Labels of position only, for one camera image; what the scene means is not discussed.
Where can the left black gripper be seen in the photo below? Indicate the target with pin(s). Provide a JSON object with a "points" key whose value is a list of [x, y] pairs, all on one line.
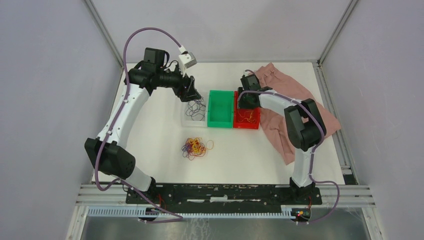
{"points": [[188, 94]]}

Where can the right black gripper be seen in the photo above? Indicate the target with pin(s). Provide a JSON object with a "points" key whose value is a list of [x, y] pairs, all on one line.
{"points": [[242, 105]]}

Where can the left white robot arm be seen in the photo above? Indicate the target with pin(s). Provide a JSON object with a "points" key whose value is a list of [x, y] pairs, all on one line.
{"points": [[107, 152]]}

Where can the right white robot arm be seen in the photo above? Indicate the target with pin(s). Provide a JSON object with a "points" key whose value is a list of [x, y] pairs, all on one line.
{"points": [[304, 124]]}

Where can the red plastic bin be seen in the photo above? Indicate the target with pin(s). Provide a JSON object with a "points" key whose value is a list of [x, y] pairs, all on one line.
{"points": [[245, 118]]}

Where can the clear plastic bin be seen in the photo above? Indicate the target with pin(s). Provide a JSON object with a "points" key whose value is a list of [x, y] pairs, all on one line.
{"points": [[194, 114]]}

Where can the green plastic bin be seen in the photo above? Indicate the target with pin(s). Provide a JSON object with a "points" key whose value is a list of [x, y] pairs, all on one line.
{"points": [[220, 112]]}

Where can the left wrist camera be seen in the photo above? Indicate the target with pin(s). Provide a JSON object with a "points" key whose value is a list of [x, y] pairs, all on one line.
{"points": [[187, 60]]}

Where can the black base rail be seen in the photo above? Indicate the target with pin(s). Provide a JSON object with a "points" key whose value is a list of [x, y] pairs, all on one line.
{"points": [[190, 198]]}

